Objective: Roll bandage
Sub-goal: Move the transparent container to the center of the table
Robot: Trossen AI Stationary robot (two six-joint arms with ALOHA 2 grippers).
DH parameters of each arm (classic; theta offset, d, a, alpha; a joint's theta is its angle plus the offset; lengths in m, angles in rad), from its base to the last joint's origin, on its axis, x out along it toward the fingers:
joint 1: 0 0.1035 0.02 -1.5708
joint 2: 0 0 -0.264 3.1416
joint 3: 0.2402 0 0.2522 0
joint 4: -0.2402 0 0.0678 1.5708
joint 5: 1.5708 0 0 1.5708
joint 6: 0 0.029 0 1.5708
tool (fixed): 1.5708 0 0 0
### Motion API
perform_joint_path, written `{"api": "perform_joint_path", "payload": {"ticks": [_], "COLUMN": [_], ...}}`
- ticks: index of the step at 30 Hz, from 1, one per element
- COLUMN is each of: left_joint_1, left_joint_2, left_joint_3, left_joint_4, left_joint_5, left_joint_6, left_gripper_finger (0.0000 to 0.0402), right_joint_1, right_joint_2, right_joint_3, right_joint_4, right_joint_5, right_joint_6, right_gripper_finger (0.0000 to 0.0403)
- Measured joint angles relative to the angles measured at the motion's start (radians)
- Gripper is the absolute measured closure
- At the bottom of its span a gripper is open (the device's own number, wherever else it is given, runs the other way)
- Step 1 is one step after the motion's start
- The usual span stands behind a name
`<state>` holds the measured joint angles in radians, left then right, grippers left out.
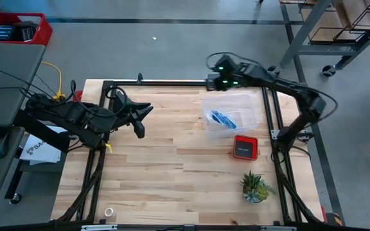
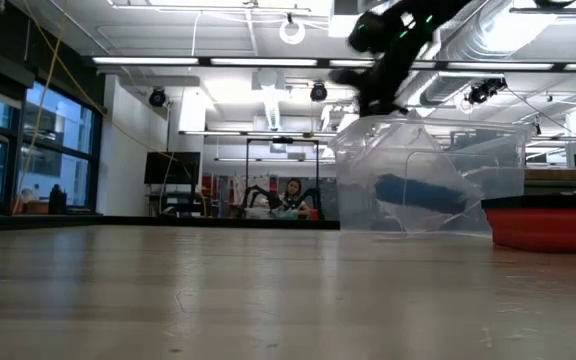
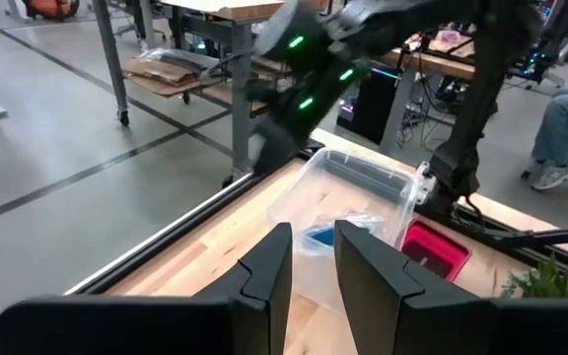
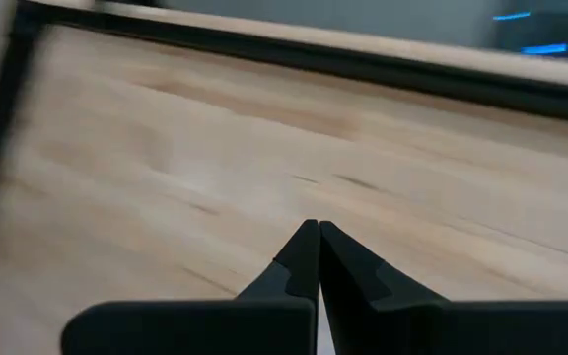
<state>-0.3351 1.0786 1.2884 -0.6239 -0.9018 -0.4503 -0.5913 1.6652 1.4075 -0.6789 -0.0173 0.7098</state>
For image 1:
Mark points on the black frame clamp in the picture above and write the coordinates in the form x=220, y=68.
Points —
x=139, y=78

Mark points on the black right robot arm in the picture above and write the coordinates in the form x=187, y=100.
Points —
x=300, y=93

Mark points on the small clear tape roll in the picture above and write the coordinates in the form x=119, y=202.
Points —
x=105, y=212

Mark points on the red plastic crate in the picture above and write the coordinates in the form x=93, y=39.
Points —
x=43, y=32

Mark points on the black device in crate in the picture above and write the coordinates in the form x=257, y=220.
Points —
x=26, y=32

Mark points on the red corner bracket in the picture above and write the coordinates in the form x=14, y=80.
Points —
x=78, y=95

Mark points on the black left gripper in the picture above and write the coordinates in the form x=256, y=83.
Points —
x=124, y=112

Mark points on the grey desk top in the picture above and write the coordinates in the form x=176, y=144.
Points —
x=5, y=54

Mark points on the black desk leg with caster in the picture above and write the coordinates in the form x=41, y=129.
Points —
x=15, y=199

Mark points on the tan cardboard box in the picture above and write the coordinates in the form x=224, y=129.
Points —
x=326, y=19

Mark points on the red and black box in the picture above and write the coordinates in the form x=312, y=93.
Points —
x=245, y=149

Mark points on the small potted succulent plant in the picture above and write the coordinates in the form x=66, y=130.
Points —
x=254, y=187

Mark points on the blue elastic bandage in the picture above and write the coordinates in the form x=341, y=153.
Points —
x=225, y=120

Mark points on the yellow black hazard block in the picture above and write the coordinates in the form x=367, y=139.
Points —
x=336, y=219

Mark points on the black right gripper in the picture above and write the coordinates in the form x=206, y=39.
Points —
x=212, y=81

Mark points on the clear plastic container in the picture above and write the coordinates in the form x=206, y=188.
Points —
x=246, y=99

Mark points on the grey metal wheeled table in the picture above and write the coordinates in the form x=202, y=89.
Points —
x=326, y=49

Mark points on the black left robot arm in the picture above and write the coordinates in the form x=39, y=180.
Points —
x=75, y=117

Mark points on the blue black battery pack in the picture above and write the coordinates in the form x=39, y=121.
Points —
x=4, y=32

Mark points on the white printed paper sheet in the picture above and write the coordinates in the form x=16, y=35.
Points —
x=40, y=154

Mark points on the black computer mouse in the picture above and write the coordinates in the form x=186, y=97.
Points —
x=0, y=144

